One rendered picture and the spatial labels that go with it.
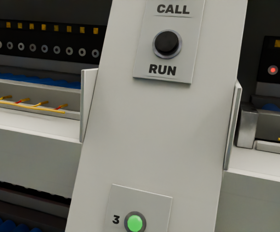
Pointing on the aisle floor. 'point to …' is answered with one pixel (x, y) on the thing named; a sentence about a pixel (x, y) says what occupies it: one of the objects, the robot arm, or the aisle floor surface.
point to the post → (159, 122)
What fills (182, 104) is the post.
